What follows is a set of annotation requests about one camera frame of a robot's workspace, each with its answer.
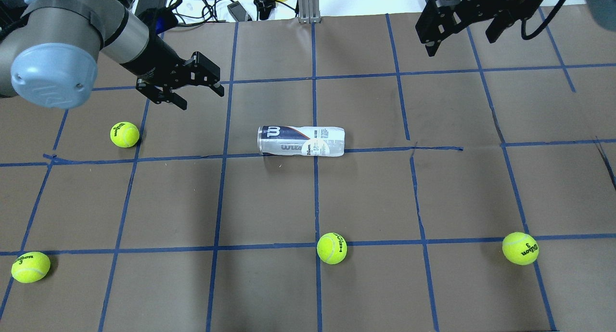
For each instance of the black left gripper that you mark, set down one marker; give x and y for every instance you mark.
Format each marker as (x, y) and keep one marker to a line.
(155, 57)

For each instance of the clear Wilson tennis ball can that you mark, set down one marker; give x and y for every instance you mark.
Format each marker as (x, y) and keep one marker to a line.
(301, 141)

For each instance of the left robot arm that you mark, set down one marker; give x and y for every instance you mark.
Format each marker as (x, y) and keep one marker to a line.
(49, 55)

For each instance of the tennis ball near left gripper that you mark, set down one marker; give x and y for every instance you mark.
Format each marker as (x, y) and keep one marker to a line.
(124, 134)

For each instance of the tennis ball centre Head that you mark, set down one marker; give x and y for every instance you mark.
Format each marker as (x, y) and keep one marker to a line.
(332, 248)

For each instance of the tennis ball right Wilson 3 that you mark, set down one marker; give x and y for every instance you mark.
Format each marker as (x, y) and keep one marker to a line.
(520, 248)

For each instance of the tennis ball far left front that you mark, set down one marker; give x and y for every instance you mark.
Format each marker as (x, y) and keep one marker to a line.
(31, 267)

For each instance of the aluminium frame post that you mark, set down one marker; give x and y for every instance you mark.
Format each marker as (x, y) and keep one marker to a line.
(309, 11)

